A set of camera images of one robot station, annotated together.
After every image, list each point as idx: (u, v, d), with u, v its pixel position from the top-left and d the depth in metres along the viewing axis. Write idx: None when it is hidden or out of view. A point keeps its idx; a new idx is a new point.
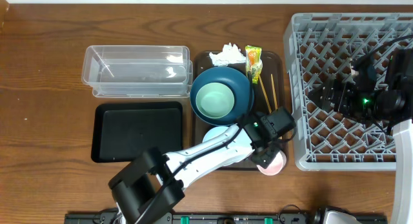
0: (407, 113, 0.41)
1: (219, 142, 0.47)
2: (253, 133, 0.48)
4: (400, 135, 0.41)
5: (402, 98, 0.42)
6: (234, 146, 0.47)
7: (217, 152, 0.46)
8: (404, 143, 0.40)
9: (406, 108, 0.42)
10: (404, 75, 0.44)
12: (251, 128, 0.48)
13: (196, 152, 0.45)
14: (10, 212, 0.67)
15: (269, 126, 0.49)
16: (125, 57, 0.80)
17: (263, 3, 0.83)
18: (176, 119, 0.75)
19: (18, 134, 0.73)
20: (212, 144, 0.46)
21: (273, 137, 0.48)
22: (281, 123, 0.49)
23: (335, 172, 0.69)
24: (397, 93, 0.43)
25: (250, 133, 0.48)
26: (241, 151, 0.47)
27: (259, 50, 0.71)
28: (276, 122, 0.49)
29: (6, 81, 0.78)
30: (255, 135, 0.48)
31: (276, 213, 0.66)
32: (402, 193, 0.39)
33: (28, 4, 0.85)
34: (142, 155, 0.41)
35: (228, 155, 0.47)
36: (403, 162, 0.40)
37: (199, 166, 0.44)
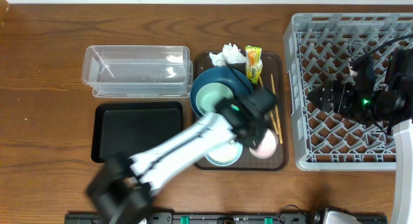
0: (407, 112, 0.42)
1: (195, 132, 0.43)
2: (232, 117, 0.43)
4: (400, 135, 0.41)
5: (403, 98, 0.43)
6: (210, 135, 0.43)
7: (191, 144, 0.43)
8: (404, 143, 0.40)
9: (406, 108, 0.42)
10: (404, 75, 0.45)
12: (229, 112, 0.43)
13: (166, 150, 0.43)
14: (10, 212, 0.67)
15: (250, 106, 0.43)
16: (125, 57, 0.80)
17: (263, 3, 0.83)
18: (176, 118, 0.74)
19: (18, 134, 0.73)
20: (188, 137, 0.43)
21: (255, 118, 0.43)
22: (262, 102, 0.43)
23: (335, 172, 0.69)
24: (398, 93, 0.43)
25: (229, 118, 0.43)
26: (221, 138, 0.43)
27: (259, 50, 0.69)
28: (257, 101, 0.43)
29: (6, 81, 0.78)
30: (235, 119, 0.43)
31: (276, 213, 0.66)
32: (401, 193, 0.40)
33: (28, 4, 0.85)
34: (108, 161, 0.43)
35: (204, 144, 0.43)
36: (403, 163, 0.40)
37: (169, 163, 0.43)
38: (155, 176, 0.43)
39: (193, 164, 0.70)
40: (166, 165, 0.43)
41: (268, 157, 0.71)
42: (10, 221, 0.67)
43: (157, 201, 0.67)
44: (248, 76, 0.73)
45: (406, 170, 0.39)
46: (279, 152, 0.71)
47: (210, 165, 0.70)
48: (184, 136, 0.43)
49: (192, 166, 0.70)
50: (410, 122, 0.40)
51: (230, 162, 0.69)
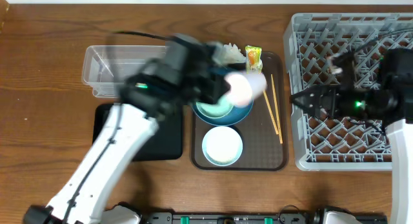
0: (399, 112, 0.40)
1: (106, 141, 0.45)
2: (145, 95, 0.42)
4: (393, 134, 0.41)
5: (395, 97, 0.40)
6: (120, 135, 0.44)
7: (108, 153, 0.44)
8: (399, 144, 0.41)
9: (399, 108, 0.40)
10: (395, 74, 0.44)
12: (140, 93, 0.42)
13: (85, 171, 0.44)
14: (10, 212, 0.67)
15: (161, 73, 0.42)
16: (125, 56, 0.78)
17: (264, 3, 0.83)
18: (176, 119, 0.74)
19: (18, 134, 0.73)
20: (101, 148, 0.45)
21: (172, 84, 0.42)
22: (164, 73, 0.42)
23: (335, 172, 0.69)
24: (391, 92, 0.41)
25: (143, 99, 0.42)
26: (134, 132, 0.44)
27: (259, 50, 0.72)
28: (161, 71, 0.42)
29: (6, 81, 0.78)
30: (149, 97, 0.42)
31: (276, 213, 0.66)
32: (399, 193, 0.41)
33: (28, 4, 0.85)
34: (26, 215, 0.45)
35: (121, 147, 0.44)
36: (399, 163, 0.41)
37: (90, 188, 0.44)
38: (85, 204, 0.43)
39: (193, 164, 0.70)
40: (88, 188, 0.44)
41: (268, 158, 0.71)
42: (10, 221, 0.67)
43: (157, 201, 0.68)
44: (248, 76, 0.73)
45: (402, 170, 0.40)
46: (279, 152, 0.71)
47: (210, 165, 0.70)
48: (98, 150, 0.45)
49: (192, 166, 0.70)
50: (404, 122, 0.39)
51: (230, 162, 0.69)
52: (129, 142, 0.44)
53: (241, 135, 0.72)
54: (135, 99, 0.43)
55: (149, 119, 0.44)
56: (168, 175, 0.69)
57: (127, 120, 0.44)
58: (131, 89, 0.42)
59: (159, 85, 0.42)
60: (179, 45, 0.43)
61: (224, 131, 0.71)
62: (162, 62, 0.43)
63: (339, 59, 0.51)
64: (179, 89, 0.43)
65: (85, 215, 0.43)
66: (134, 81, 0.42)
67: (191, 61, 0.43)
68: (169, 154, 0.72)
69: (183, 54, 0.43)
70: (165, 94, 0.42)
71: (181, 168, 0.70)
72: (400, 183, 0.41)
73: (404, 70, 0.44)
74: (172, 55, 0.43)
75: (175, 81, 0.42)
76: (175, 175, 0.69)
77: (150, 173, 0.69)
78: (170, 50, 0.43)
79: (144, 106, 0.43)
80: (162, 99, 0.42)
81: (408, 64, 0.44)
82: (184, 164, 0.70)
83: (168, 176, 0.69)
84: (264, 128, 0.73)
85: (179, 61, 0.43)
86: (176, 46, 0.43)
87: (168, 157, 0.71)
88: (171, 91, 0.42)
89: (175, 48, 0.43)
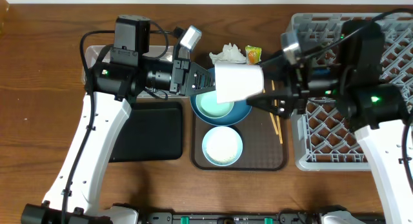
0: (363, 121, 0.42)
1: (84, 128, 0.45)
2: (110, 80, 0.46)
4: (362, 141, 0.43)
5: (353, 104, 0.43)
6: (97, 121, 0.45)
7: (90, 139, 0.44)
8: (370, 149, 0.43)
9: (359, 113, 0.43)
10: (355, 68, 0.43)
12: (103, 79, 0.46)
13: (72, 161, 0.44)
14: (10, 212, 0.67)
15: (121, 56, 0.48)
16: None
17: (264, 3, 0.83)
18: (177, 119, 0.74)
19: (18, 134, 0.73)
20: (82, 136, 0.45)
21: (133, 65, 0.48)
22: (123, 58, 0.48)
23: (335, 172, 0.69)
24: (349, 101, 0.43)
25: (110, 83, 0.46)
26: (111, 115, 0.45)
27: (259, 50, 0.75)
28: (121, 55, 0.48)
29: (6, 81, 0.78)
30: (113, 80, 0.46)
31: (276, 213, 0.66)
32: (386, 199, 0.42)
33: (28, 4, 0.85)
34: (24, 212, 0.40)
35: (102, 131, 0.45)
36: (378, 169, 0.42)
37: (82, 173, 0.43)
38: (80, 191, 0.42)
39: (193, 164, 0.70)
40: (79, 174, 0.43)
41: (268, 158, 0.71)
42: (9, 220, 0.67)
43: (157, 201, 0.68)
44: None
45: (382, 175, 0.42)
46: (279, 152, 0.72)
47: (210, 165, 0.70)
48: (80, 139, 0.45)
49: (192, 166, 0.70)
50: (369, 129, 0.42)
51: (230, 163, 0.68)
52: (108, 125, 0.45)
53: (241, 135, 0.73)
54: (103, 86, 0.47)
55: (121, 100, 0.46)
56: (168, 175, 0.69)
57: (100, 102, 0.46)
58: (97, 77, 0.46)
59: (120, 68, 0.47)
60: (128, 24, 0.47)
61: (222, 133, 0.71)
62: (117, 46, 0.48)
63: (305, 54, 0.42)
64: (138, 68, 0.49)
65: (82, 201, 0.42)
66: (97, 70, 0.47)
67: (141, 39, 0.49)
68: (169, 154, 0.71)
69: (133, 31, 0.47)
70: (128, 74, 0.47)
71: (181, 168, 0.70)
72: (384, 188, 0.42)
73: (365, 62, 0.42)
74: (124, 35, 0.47)
75: (133, 59, 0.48)
76: (175, 174, 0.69)
77: (150, 173, 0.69)
78: (118, 31, 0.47)
79: (114, 89, 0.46)
80: (129, 79, 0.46)
81: (368, 55, 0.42)
82: (184, 164, 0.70)
83: (169, 176, 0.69)
84: (264, 128, 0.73)
85: (131, 39, 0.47)
86: (125, 26, 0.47)
87: (168, 157, 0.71)
88: (133, 70, 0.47)
89: (124, 28, 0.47)
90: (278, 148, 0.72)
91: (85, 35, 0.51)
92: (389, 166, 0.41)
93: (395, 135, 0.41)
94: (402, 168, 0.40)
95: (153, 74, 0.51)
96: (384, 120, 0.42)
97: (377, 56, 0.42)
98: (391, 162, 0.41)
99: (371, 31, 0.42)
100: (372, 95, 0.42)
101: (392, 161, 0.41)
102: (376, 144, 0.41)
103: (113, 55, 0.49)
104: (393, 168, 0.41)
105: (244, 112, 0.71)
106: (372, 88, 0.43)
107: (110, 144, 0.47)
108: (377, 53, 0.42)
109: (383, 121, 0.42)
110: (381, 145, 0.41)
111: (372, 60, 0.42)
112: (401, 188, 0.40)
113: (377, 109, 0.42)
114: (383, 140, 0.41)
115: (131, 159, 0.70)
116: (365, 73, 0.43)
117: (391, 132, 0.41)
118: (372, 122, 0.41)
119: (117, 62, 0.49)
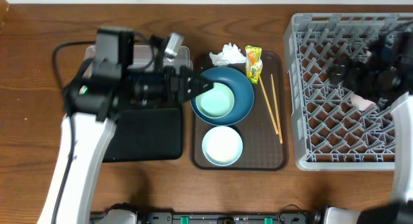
0: (401, 89, 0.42)
1: (66, 157, 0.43)
2: (91, 97, 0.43)
4: (397, 110, 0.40)
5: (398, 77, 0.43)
6: (78, 149, 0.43)
7: (71, 171, 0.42)
8: (402, 117, 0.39)
9: (400, 86, 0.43)
10: (404, 57, 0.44)
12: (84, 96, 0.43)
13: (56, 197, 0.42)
14: (11, 211, 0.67)
15: (103, 70, 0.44)
16: None
17: (263, 3, 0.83)
18: (176, 119, 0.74)
19: (18, 134, 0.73)
20: (64, 168, 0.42)
21: (115, 78, 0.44)
22: (104, 71, 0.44)
23: (336, 172, 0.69)
24: (395, 74, 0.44)
25: (92, 101, 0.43)
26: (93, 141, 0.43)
27: (259, 50, 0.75)
28: (102, 68, 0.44)
29: (6, 81, 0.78)
30: (95, 97, 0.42)
31: (276, 213, 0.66)
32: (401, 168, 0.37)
33: (28, 4, 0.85)
34: None
35: (84, 161, 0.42)
36: (402, 142, 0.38)
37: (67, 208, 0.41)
38: None
39: (193, 164, 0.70)
40: (64, 210, 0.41)
41: (268, 158, 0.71)
42: (10, 220, 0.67)
43: (157, 201, 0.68)
44: (248, 76, 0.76)
45: (405, 144, 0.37)
46: (279, 152, 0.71)
47: (210, 165, 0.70)
48: (61, 172, 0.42)
49: (192, 166, 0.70)
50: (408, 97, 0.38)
51: (230, 163, 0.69)
52: (90, 153, 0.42)
53: (241, 135, 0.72)
54: (84, 105, 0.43)
55: (104, 121, 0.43)
56: (168, 175, 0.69)
57: (80, 128, 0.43)
58: (74, 97, 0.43)
59: (102, 82, 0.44)
60: (109, 35, 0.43)
61: (222, 132, 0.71)
62: (97, 59, 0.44)
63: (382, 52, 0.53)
64: (122, 81, 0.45)
65: None
66: (74, 88, 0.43)
67: (125, 50, 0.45)
68: (169, 153, 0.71)
69: (116, 42, 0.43)
70: (111, 90, 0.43)
71: (181, 168, 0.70)
72: (404, 154, 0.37)
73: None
74: (106, 47, 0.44)
75: (117, 72, 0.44)
76: (175, 174, 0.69)
77: (150, 173, 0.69)
78: (99, 43, 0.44)
79: (97, 106, 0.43)
80: (111, 95, 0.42)
81: None
82: (184, 164, 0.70)
83: (168, 175, 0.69)
84: (264, 128, 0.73)
85: (114, 50, 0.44)
86: (106, 36, 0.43)
87: (168, 157, 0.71)
88: (116, 82, 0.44)
89: (106, 39, 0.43)
90: (278, 148, 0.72)
91: (57, 48, 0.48)
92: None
93: None
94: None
95: (143, 86, 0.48)
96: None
97: None
98: None
99: None
100: None
101: None
102: (411, 110, 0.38)
103: (93, 68, 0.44)
104: None
105: (244, 110, 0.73)
106: None
107: (96, 173, 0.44)
108: None
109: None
110: None
111: None
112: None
113: None
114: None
115: (132, 159, 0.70)
116: None
117: None
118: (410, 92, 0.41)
119: (98, 77, 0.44)
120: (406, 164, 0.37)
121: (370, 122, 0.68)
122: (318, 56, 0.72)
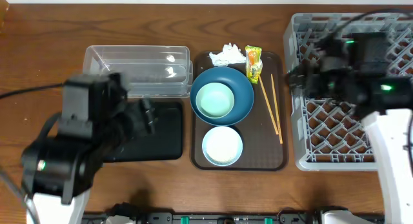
0: (372, 106, 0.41)
1: None
2: (53, 166, 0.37)
4: (370, 127, 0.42)
5: (363, 92, 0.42)
6: None
7: None
8: (375, 135, 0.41)
9: (369, 102, 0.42)
10: (362, 62, 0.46)
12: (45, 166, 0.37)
13: None
14: (10, 211, 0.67)
15: (73, 127, 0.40)
16: (125, 57, 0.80)
17: (262, 4, 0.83)
18: (176, 119, 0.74)
19: (17, 134, 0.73)
20: None
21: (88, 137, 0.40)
22: (74, 130, 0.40)
23: (336, 172, 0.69)
24: (360, 88, 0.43)
25: (53, 169, 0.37)
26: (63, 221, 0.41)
27: (259, 50, 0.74)
28: (71, 127, 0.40)
29: (6, 81, 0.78)
30: (58, 164, 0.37)
31: (276, 213, 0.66)
32: (387, 187, 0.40)
33: (28, 4, 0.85)
34: None
35: None
36: (382, 162, 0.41)
37: None
38: None
39: (193, 164, 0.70)
40: None
41: (268, 158, 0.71)
42: (9, 221, 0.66)
43: (157, 201, 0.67)
44: (248, 76, 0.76)
45: (386, 163, 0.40)
46: (279, 152, 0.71)
47: (210, 165, 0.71)
48: None
49: (192, 166, 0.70)
50: (377, 114, 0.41)
51: (230, 163, 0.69)
52: None
53: (241, 135, 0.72)
54: (45, 177, 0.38)
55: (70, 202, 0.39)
56: (168, 175, 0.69)
57: (42, 210, 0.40)
58: (31, 169, 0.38)
59: (69, 144, 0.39)
60: (78, 87, 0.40)
61: (222, 132, 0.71)
62: (66, 115, 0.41)
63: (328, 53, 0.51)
64: (92, 141, 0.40)
65: None
66: (31, 158, 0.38)
67: (97, 102, 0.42)
68: (169, 153, 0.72)
69: (86, 96, 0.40)
70: (76, 153, 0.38)
71: (181, 168, 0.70)
72: (386, 175, 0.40)
73: (370, 59, 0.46)
74: (75, 102, 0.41)
75: (86, 130, 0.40)
76: (175, 174, 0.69)
77: (150, 173, 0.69)
78: (68, 97, 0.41)
79: (59, 177, 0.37)
80: (76, 161, 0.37)
81: (371, 50, 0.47)
82: (184, 164, 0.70)
83: (168, 176, 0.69)
84: (264, 128, 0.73)
85: (84, 105, 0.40)
86: (75, 90, 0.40)
87: (169, 157, 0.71)
88: (84, 146, 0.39)
89: (74, 93, 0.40)
90: (278, 148, 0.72)
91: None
92: (392, 154, 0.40)
93: (400, 124, 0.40)
94: (405, 155, 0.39)
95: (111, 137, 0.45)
96: (393, 108, 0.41)
97: (381, 52, 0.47)
98: (395, 146, 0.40)
99: (376, 35, 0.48)
100: (382, 84, 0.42)
101: (397, 147, 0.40)
102: (381, 131, 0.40)
103: (60, 126, 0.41)
104: (397, 153, 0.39)
105: (244, 111, 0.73)
106: (376, 79, 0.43)
107: None
108: (381, 50, 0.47)
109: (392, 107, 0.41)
110: (386, 130, 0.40)
111: (376, 56, 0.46)
112: (402, 175, 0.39)
113: (388, 97, 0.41)
114: (384, 132, 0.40)
115: (133, 159, 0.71)
116: (373, 67, 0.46)
117: (398, 121, 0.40)
118: (381, 109, 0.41)
119: (66, 135, 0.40)
120: (392, 186, 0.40)
121: None
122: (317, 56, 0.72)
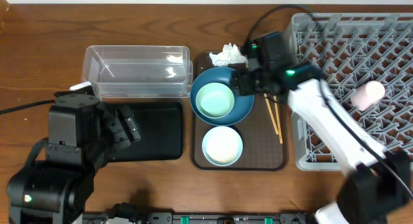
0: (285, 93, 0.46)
1: None
2: (42, 195, 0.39)
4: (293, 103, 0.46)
5: (277, 83, 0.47)
6: None
7: None
8: (299, 106, 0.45)
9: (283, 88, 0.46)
10: (270, 60, 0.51)
12: (35, 195, 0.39)
13: None
14: None
15: (62, 153, 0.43)
16: (125, 57, 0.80)
17: (263, 4, 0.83)
18: (176, 119, 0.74)
19: (18, 134, 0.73)
20: None
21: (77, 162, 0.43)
22: (63, 157, 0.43)
23: (336, 172, 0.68)
24: (274, 81, 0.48)
25: (43, 199, 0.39)
26: None
27: None
28: (60, 153, 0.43)
29: (6, 81, 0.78)
30: (47, 193, 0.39)
31: (276, 213, 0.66)
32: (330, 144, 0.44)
33: (28, 4, 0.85)
34: None
35: None
36: (316, 126, 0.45)
37: None
38: None
39: (193, 164, 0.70)
40: None
41: (268, 158, 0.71)
42: None
43: (157, 201, 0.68)
44: None
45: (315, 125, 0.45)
46: (279, 152, 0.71)
47: (210, 165, 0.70)
48: None
49: (192, 166, 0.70)
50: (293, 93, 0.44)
51: (230, 163, 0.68)
52: None
53: (241, 135, 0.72)
54: (36, 205, 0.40)
55: None
56: (168, 175, 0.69)
57: None
58: (21, 199, 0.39)
59: (59, 172, 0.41)
60: (66, 113, 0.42)
61: (222, 132, 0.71)
62: (53, 142, 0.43)
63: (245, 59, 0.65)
64: (82, 165, 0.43)
65: None
66: (20, 188, 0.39)
67: (85, 127, 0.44)
68: (169, 153, 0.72)
69: (74, 122, 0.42)
70: (66, 181, 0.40)
71: (181, 168, 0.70)
72: (322, 134, 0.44)
73: (275, 54, 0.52)
74: (62, 128, 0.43)
75: (76, 156, 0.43)
76: (175, 174, 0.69)
77: (150, 173, 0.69)
78: (55, 123, 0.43)
79: (47, 207, 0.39)
80: (65, 190, 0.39)
81: (275, 50, 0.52)
82: (184, 164, 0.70)
83: (168, 175, 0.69)
84: (264, 128, 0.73)
85: (72, 132, 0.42)
86: (62, 116, 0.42)
87: (169, 157, 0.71)
88: (73, 175, 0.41)
89: (62, 118, 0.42)
90: (278, 148, 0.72)
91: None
92: (319, 115, 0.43)
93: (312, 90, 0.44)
94: (327, 112, 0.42)
95: (99, 157, 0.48)
96: (302, 82, 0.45)
97: (283, 50, 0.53)
98: (317, 109, 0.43)
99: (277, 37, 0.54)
100: (287, 70, 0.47)
101: (317, 109, 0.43)
102: (298, 102, 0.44)
103: (50, 152, 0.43)
104: (321, 114, 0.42)
105: (244, 111, 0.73)
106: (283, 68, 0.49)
107: None
108: (282, 48, 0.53)
109: (297, 81, 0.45)
110: (302, 100, 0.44)
111: (279, 52, 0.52)
112: (334, 129, 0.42)
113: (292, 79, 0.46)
114: (302, 99, 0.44)
115: (132, 159, 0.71)
116: (279, 61, 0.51)
117: (310, 90, 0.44)
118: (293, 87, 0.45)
119: (56, 161, 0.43)
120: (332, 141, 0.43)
121: (370, 122, 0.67)
122: (318, 56, 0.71)
